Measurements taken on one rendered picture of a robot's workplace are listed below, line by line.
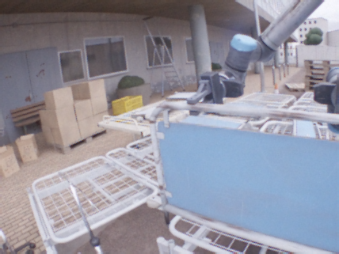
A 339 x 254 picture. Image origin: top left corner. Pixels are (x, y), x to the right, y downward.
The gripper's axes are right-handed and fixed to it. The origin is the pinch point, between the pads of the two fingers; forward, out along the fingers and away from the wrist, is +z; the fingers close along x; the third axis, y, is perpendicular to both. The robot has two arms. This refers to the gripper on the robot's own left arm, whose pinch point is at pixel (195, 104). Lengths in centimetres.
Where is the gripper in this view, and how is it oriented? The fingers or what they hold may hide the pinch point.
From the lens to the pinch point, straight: 62.2
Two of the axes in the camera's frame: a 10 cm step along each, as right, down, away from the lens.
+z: -5.9, 4.6, -6.6
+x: -2.2, -8.8, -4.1
